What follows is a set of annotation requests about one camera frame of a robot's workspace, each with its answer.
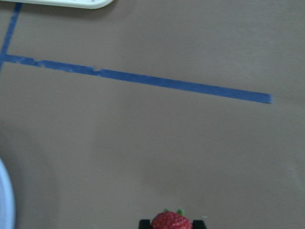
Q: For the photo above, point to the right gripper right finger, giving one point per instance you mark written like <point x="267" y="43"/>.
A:
<point x="199" y="224"/>

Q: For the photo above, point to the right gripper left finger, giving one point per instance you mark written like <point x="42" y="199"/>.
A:
<point x="145" y="224"/>

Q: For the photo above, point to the red strawberry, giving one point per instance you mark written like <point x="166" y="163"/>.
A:
<point x="171" y="220"/>

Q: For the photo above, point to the blue plate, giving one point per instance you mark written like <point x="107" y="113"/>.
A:
<point x="7" y="200"/>

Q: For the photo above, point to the cream bear tray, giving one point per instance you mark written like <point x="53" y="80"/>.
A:
<point x="82" y="4"/>

